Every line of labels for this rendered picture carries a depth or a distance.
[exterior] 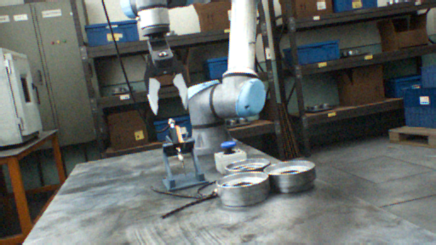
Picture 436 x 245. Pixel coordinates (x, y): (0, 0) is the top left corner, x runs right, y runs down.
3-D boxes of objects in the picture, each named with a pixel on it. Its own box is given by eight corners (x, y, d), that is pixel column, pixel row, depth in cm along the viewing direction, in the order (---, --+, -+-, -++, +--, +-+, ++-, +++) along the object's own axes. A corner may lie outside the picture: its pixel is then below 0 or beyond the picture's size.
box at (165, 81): (197, 82, 432) (192, 45, 427) (147, 90, 423) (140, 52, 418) (192, 82, 473) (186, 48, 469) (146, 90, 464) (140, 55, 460)
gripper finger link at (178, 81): (192, 104, 112) (176, 72, 110) (196, 105, 106) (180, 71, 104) (181, 109, 111) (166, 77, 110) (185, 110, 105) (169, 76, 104)
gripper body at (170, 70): (175, 75, 112) (168, 30, 110) (180, 74, 103) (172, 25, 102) (147, 79, 110) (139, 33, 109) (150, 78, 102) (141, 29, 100)
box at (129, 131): (157, 143, 431) (150, 107, 427) (108, 152, 419) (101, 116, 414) (151, 139, 470) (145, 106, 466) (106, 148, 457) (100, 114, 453)
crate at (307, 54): (325, 61, 502) (323, 42, 499) (341, 59, 465) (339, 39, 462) (284, 68, 493) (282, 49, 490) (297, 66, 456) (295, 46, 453)
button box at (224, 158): (249, 169, 107) (246, 150, 107) (222, 174, 106) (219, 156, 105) (240, 163, 115) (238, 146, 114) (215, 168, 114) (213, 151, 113)
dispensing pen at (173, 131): (180, 175, 98) (165, 116, 106) (180, 182, 102) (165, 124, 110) (189, 173, 99) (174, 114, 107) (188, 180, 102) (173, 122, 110)
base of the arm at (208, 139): (188, 150, 150) (183, 123, 148) (228, 143, 152) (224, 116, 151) (194, 157, 135) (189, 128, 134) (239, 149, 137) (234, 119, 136)
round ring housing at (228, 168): (235, 176, 102) (232, 160, 102) (277, 173, 99) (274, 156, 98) (220, 189, 93) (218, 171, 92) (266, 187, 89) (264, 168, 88)
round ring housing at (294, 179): (318, 177, 90) (316, 158, 90) (315, 192, 80) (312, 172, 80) (271, 180, 93) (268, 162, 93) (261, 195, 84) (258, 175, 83)
